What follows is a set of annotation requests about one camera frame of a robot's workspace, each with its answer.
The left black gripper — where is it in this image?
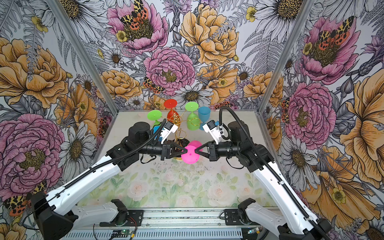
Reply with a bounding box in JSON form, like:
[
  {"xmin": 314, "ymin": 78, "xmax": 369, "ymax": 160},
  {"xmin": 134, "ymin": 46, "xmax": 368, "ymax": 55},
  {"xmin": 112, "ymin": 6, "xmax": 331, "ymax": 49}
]
[{"xmin": 138, "ymin": 137, "xmax": 188, "ymax": 161}]

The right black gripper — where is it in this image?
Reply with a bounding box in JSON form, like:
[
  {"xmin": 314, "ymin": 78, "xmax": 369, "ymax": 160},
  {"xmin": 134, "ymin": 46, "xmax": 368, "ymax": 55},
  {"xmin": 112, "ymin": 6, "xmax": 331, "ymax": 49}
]
[{"xmin": 195, "ymin": 140, "xmax": 241, "ymax": 161}]

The pink wine glass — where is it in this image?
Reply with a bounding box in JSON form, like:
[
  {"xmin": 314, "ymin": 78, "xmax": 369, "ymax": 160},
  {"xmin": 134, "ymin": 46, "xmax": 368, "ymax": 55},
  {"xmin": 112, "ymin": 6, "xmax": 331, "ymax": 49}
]
[{"xmin": 181, "ymin": 141, "xmax": 202, "ymax": 165}]

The light blue wine glass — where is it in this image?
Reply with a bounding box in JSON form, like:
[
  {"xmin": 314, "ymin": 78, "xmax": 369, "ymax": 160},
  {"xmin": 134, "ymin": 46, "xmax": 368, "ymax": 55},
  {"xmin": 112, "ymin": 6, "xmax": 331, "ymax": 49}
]
[{"xmin": 198, "ymin": 107, "xmax": 211, "ymax": 131}]

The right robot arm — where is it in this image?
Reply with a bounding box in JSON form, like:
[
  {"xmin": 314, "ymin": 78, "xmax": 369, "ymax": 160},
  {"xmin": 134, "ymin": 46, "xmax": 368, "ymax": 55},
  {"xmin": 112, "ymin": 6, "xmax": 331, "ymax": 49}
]
[{"xmin": 195, "ymin": 106, "xmax": 331, "ymax": 240}]

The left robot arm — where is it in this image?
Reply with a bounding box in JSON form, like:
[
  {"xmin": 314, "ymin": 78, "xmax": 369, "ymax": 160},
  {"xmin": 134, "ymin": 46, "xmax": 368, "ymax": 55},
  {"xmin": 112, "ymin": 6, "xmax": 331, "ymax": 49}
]
[{"xmin": 31, "ymin": 120, "xmax": 187, "ymax": 240}]

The green wine glass back right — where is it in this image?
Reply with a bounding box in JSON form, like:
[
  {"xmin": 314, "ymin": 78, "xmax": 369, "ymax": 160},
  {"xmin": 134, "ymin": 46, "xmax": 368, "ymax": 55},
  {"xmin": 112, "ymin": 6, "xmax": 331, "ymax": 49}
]
[{"xmin": 185, "ymin": 102, "xmax": 201, "ymax": 131}]

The green wine glass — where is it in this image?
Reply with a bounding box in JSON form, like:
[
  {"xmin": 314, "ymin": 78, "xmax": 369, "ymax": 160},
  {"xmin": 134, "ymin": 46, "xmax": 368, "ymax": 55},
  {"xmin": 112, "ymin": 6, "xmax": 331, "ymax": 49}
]
[
  {"xmin": 147, "ymin": 110, "xmax": 162, "ymax": 128},
  {"xmin": 185, "ymin": 102, "xmax": 201, "ymax": 131}
]

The blue wine glass left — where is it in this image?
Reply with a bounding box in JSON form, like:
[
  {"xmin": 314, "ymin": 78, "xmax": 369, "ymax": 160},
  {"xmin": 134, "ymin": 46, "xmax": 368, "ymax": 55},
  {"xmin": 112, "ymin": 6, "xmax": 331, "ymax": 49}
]
[{"xmin": 153, "ymin": 125, "xmax": 162, "ymax": 136}]

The red wine glass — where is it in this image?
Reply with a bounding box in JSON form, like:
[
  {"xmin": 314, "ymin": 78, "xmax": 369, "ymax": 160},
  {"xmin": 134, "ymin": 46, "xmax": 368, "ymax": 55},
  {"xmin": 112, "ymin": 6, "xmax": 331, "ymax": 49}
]
[{"xmin": 164, "ymin": 99, "xmax": 180, "ymax": 125}]

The green wine glass left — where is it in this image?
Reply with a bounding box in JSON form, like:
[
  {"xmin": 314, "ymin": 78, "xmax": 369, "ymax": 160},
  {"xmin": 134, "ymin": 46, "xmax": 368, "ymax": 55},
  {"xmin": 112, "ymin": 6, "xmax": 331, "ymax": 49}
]
[{"xmin": 147, "ymin": 110, "xmax": 162, "ymax": 128}]

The right small circuit board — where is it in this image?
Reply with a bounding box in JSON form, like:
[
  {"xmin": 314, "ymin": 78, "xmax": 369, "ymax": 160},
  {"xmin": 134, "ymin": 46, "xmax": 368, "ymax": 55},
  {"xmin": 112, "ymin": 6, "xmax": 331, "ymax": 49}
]
[{"xmin": 247, "ymin": 228, "xmax": 261, "ymax": 235}]

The small green circuit board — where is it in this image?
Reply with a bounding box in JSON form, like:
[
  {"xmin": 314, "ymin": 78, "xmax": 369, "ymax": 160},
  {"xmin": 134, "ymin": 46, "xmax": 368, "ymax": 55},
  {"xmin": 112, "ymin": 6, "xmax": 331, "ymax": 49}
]
[{"xmin": 112, "ymin": 230, "xmax": 135, "ymax": 238}]

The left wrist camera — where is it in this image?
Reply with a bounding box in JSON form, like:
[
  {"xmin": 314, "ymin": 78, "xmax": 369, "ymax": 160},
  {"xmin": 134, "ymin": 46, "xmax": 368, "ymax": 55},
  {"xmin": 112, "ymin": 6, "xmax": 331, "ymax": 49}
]
[{"xmin": 160, "ymin": 122, "xmax": 179, "ymax": 144}]

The gold wire wine glass rack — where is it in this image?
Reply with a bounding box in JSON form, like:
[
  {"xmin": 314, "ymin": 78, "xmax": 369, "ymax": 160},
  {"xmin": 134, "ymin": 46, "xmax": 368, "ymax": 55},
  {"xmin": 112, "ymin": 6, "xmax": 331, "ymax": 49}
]
[{"xmin": 174, "ymin": 115, "xmax": 190, "ymax": 147}]

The aluminium front rail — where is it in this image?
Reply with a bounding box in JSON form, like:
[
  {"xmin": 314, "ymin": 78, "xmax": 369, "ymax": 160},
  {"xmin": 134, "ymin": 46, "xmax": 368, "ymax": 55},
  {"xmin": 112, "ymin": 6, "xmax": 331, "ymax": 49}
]
[{"xmin": 59, "ymin": 206, "xmax": 310, "ymax": 232}]

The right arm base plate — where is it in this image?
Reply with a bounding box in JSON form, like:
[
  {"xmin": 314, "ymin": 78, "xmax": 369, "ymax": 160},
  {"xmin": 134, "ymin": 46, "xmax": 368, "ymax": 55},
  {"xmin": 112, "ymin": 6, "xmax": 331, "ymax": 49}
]
[{"xmin": 224, "ymin": 209, "xmax": 260, "ymax": 226}]

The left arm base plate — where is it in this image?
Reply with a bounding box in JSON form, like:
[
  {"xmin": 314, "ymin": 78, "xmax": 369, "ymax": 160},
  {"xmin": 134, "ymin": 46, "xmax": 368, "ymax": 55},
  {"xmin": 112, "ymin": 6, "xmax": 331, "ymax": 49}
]
[{"xmin": 99, "ymin": 210, "xmax": 144, "ymax": 227}]

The right aluminium corner post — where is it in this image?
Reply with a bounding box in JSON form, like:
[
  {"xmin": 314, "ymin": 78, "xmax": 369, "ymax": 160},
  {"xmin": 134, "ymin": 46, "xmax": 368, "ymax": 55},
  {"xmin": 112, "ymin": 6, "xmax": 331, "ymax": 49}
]
[{"xmin": 258, "ymin": 0, "xmax": 315, "ymax": 115}]

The aluminium corner post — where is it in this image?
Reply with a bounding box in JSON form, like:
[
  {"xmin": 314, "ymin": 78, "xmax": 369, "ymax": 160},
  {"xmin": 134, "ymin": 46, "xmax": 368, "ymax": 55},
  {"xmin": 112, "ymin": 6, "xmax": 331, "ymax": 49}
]
[
  {"xmin": 47, "ymin": 1, "xmax": 119, "ymax": 117},
  {"xmin": 258, "ymin": 0, "xmax": 315, "ymax": 115}
]

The left aluminium corner post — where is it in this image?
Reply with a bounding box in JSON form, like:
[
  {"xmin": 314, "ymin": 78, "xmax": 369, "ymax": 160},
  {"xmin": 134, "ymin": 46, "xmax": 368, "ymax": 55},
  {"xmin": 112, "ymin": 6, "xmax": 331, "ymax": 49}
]
[{"xmin": 47, "ymin": 1, "xmax": 119, "ymax": 117}]

